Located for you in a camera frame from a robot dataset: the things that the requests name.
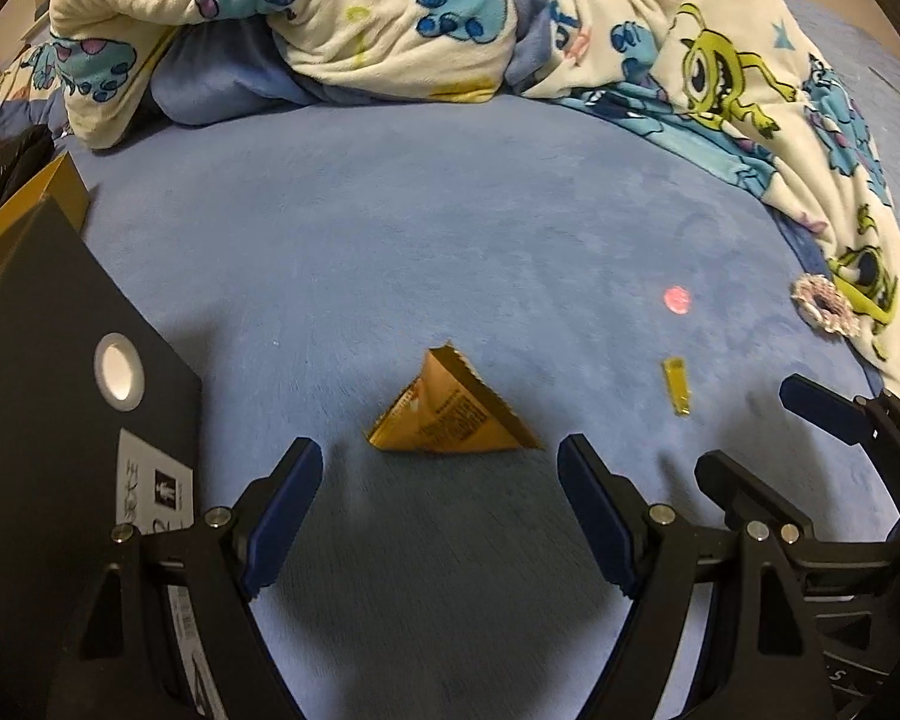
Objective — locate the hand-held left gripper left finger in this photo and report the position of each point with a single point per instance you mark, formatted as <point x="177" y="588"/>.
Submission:
<point x="281" y="525"/>

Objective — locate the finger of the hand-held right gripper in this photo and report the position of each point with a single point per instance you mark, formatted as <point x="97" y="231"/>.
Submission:
<point x="742" y="487"/>
<point x="814" y="401"/>

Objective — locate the black shoe box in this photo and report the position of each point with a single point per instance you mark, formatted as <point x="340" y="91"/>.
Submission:
<point x="45" y="330"/>

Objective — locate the cartoon printed blanket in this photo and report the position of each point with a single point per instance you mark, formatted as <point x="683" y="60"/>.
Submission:
<point x="390" y="7"/>

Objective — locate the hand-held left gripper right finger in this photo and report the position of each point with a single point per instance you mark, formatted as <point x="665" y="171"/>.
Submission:
<point x="596" y="521"/>

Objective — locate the gold cardboard box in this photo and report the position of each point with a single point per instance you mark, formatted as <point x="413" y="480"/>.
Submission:
<point x="45" y="195"/>

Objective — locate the light blue quilted bedspread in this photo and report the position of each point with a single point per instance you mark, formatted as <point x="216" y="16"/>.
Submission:
<point x="855" y="37"/>

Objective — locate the pink scrunchie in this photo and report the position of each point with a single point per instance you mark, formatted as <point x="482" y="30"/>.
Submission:
<point x="804" y="291"/>

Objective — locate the blue bed sheet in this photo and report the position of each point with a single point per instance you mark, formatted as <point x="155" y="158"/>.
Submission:
<point x="420" y="240"/>

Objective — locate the small gold wrapper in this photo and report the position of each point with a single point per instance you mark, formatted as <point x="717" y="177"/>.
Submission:
<point x="677" y="386"/>

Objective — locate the pink round tablet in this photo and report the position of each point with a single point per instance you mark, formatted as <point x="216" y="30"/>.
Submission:
<point x="677" y="299"/>

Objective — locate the blue cartoon printed pillow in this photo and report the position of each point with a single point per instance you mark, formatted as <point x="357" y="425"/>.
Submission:
<point x="26" y="71"/>

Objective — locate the gold triangular snack packet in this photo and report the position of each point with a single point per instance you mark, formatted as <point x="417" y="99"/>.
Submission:
<point x="450" y="420"/>

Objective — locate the black plastic bag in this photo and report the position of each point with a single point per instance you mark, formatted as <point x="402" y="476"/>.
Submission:
<point x="7" y="157"/>

